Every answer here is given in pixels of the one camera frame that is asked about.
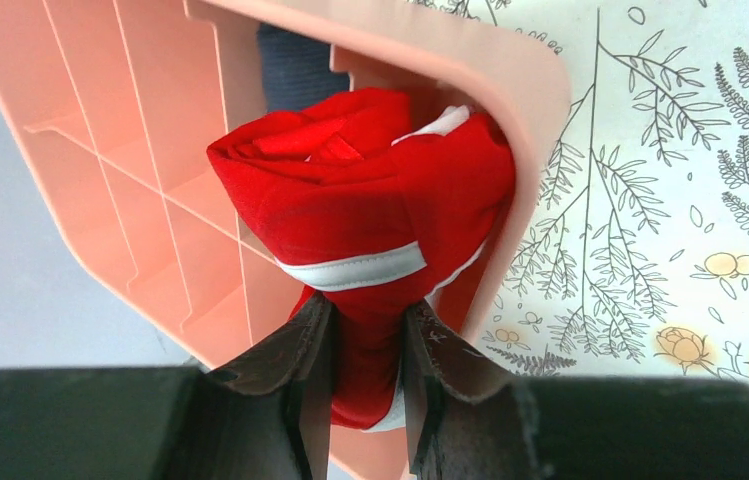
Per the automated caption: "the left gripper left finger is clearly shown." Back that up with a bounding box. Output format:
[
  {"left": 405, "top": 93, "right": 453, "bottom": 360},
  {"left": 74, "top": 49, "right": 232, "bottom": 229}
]
[{"left": 0, "top": 294, "right": 335, "bottom": 479}]

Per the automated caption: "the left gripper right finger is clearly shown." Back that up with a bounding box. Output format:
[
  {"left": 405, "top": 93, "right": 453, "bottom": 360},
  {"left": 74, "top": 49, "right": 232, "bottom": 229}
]
[{"left": 402, "top": 302, "right": 749, "bottom": 479}]

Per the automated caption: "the red underwear white trim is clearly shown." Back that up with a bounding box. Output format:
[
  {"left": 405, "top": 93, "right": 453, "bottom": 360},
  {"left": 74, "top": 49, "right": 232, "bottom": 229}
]
[{"left": 207, "top": 88, "right": 515, "bottom": 432}]

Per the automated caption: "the pink divided organizer tray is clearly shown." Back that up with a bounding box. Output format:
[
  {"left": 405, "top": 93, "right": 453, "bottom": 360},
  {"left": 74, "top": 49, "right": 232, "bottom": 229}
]
[{"left": 0, "top": 1, "right": 571, "bottom": 479}]

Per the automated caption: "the dark rolled underwear in tray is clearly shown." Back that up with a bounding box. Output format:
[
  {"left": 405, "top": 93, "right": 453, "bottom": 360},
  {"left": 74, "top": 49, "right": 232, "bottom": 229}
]
[{"left": 256, "top": 23, "right": 350, "bottom": 113}]

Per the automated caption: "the floral patterned table mat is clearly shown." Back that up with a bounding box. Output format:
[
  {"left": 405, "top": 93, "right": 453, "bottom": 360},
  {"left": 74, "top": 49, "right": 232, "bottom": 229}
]
[{"left": 435, "top": 1, "right": 749, "bottom": 384}]

